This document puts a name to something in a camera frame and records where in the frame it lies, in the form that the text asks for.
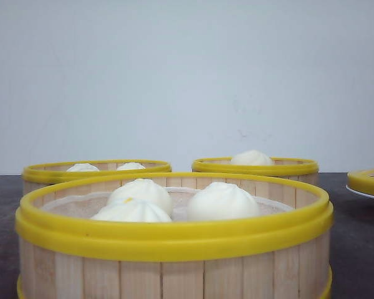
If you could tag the bamboo steamer basket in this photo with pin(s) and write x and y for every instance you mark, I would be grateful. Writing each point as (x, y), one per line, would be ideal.
(303, 170)
(278, 256)
(42, 175)

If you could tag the yellow rimmed steamer lid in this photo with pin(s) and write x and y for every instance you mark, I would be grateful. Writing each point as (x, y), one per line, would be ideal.
(361, 181)

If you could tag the right white bun front basket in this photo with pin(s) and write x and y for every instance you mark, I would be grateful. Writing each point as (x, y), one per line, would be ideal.
(222, 201)

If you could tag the right bun in left basket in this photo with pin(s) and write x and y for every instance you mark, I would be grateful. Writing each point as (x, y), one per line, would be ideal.
(130, 166)

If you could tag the white bun in right basket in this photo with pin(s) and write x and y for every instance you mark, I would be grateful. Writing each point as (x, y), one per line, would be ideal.
(252, 158)

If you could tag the back left white bun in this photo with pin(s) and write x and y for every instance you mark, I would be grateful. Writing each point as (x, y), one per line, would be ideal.
(143, 189)

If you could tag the front left white bun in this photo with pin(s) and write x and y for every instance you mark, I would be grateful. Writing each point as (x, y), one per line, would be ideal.
(132, 211)

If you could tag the white plate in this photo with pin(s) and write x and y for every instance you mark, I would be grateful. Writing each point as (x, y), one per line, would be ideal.
(359, 193)

